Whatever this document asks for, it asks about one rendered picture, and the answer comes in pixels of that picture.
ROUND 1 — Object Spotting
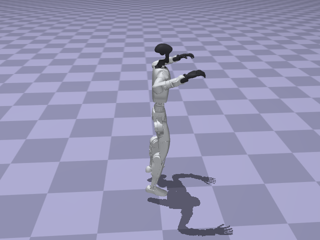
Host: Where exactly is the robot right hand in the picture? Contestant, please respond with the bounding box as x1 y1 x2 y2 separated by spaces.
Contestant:
180 70 206 84

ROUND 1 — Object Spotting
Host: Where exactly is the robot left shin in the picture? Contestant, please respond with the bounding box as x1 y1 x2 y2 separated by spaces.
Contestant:
149 136 160 167

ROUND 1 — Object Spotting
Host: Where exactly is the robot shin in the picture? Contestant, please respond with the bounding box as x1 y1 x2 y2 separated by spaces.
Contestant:
149 136 160 167
150 155 166 190

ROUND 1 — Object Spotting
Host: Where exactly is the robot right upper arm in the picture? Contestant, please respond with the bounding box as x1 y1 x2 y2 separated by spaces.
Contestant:
152 71 168 94

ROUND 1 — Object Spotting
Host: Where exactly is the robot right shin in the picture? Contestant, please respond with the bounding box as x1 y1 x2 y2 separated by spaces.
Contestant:
150 155 166 190

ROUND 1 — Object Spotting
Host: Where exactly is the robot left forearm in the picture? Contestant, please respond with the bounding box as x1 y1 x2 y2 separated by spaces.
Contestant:
153 55 178 65

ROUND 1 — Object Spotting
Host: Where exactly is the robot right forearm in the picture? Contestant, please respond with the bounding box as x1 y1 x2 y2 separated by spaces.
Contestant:
153 75 185 91

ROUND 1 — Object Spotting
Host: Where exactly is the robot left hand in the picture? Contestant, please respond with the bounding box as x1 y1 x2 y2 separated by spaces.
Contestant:
172 53 194 62

